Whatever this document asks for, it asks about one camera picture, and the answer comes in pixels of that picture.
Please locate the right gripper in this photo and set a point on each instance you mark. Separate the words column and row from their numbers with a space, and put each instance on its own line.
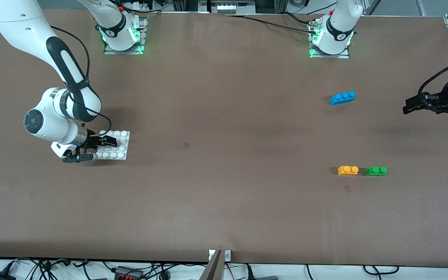
column 92, row 141

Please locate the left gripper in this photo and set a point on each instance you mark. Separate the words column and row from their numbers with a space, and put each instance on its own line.
column 443, row 97

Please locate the white studded base plate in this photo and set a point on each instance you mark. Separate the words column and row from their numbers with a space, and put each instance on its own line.
column 121, row 146

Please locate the yellow two-stud block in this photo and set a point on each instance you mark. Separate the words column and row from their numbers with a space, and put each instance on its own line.
column 347, row 170

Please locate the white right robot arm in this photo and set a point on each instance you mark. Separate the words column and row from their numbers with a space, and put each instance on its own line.
column 18, row 27

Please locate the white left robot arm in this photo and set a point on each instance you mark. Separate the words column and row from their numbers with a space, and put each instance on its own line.
column 338, row 31

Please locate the blue three-stud block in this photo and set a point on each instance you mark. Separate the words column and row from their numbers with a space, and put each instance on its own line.
column 342, row 98

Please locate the green two-stud block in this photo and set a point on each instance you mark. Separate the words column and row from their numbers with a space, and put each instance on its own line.
column 375, row 171

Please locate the white terminal block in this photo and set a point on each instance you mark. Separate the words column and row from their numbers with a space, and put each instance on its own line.
column 230, row 7

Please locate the black orange power adapter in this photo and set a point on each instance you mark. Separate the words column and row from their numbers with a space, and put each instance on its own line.
column 128, row 274

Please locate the grey brown camera post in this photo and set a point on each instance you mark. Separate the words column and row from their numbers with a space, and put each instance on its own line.
column 213, row 270

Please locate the small metal bracket plate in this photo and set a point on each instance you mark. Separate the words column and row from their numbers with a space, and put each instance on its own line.
column 228, row 255

